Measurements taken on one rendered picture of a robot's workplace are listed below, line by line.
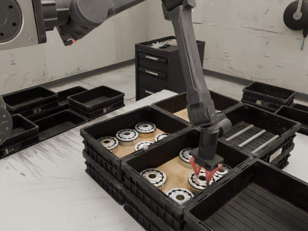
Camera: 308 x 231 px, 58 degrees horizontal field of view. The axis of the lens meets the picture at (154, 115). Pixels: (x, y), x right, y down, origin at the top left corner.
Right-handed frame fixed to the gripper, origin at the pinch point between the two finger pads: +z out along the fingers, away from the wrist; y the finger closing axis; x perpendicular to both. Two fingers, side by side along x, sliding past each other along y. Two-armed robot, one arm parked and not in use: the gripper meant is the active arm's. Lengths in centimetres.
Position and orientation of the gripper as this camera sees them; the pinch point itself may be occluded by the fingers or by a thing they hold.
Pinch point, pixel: (202, 176)
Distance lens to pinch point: 101.4
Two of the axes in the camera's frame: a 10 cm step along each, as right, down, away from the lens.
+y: -6.6, -3.6, 6.6
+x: -7.5, 2.7, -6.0
